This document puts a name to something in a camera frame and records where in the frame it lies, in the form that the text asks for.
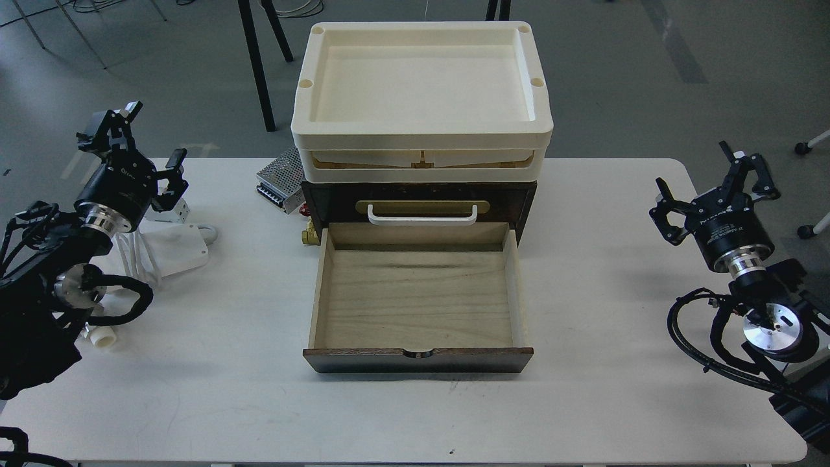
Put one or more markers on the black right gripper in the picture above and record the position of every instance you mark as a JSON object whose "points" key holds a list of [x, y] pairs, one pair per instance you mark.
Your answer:
{"points": [[731, 231]]}

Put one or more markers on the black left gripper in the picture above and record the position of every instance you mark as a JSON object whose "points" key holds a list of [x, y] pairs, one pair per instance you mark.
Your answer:
{"points": [[126, 181]]}

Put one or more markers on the white charger with cable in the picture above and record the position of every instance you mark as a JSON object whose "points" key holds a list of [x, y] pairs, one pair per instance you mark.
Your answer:
{"points": [[157, 250]]}

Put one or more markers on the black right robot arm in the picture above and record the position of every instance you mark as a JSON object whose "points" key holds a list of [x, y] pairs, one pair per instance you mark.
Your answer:
{"points": [[768, 316]]}

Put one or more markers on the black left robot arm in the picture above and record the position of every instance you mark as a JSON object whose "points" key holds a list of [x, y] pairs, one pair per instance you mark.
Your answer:
{"points": [[50, 290]]}

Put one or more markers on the dark wooden cabinet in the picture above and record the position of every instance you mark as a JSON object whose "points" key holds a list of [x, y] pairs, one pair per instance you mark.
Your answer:
{"points": [[340, 203]]}

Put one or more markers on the white red circuit breaker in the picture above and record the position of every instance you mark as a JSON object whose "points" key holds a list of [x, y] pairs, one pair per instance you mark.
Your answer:
{"points": [[177, 215]]}

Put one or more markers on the metal mesh power supply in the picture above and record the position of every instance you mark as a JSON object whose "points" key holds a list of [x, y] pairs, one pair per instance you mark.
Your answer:
{"points": [[280, 182]]}

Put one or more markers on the cream plastic tray lower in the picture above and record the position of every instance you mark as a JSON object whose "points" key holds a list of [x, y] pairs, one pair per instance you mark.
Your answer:
{"points": [[421, 166]]}

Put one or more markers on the cream plastic tray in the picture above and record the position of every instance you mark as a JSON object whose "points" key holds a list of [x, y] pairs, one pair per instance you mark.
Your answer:
{"points": [[421, 166], [460, 85]]}

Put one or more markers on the black table leg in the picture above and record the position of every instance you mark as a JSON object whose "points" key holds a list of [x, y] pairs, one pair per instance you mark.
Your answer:
{"points": [[254, 53], [498, 10]]}

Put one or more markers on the brass fitting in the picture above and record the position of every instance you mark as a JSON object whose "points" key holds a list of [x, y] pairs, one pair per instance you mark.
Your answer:
{"points": [[309, 235]]}

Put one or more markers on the metal white pipe valve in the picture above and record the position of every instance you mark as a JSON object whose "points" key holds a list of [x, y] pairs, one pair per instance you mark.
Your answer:
{"points": [[100, 336]]}

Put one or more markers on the cream plastic tray top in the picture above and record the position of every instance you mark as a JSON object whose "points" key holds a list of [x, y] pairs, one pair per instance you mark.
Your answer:
{"points": [[460, 85]]}

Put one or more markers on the black table leg right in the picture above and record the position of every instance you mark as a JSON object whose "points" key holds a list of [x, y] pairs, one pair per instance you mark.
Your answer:
{"points": [[498, 10]]}

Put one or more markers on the open wooden drawer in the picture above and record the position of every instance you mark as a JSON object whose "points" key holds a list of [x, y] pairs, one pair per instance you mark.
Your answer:
{"points": [[406, 299]]}

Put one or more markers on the white drawer handle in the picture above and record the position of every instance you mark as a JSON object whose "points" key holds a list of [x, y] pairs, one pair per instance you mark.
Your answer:
{"points": [[421, 221]]}

